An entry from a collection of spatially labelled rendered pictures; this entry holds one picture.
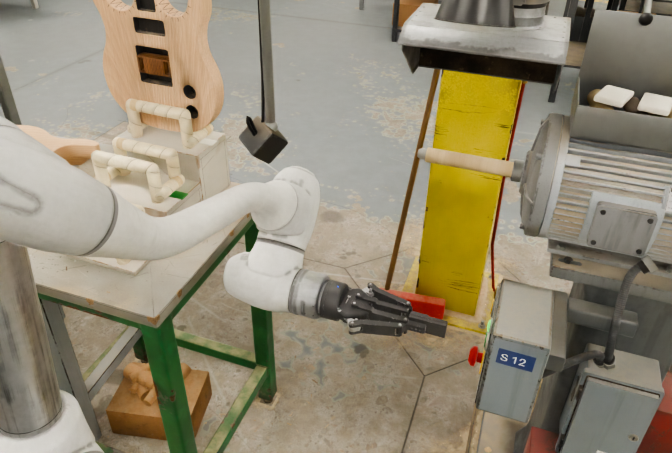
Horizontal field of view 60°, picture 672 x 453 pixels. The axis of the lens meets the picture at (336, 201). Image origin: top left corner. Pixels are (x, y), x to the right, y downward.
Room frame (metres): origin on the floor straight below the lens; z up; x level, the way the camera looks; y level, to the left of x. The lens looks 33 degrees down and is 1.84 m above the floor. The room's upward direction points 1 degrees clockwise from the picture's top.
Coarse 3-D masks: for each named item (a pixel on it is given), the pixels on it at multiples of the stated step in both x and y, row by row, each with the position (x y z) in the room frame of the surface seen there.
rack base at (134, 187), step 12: (120, 180) 1.35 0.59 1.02; (132, 180) 1.35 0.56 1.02; (144, 180) 1.35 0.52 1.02; (192, 180) 1.35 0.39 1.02; (120, 192) 1.29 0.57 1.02; (132, 192) 1.29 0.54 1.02; (144, 192) 1.29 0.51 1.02; (192, 192) 1.31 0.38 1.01; (144, 204) 1.23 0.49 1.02; (156, 204) 1.23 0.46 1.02; (168, 204) 1.23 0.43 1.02; (180, 204) 1.25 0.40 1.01; (192, 204) 1.30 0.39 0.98; (156, 216) 1.21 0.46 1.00
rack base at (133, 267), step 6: (78, 258) 1.12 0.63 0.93; (84, 258) 1.11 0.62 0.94; (90, 258) 1.11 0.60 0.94; (96, 258) 1.11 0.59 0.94; (102, 258) 1.11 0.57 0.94; (108, 258) 1.11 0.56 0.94; (114, 258) 1.11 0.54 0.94; (96, 264) 1.10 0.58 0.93; (102, 264) 1.09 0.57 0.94; (108, 264) 1.09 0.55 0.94; (114, 264) 1.09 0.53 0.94; (126, 264) 1.09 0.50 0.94; (132, 264) 1.09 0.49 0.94; (138, 264) 1.09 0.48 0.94; (144, 264) 1.09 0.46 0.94; (120, 270) 1.07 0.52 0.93; (126, 270) 1.07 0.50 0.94; (132, 270) 1.07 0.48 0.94; (138, 270) 1.07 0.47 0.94
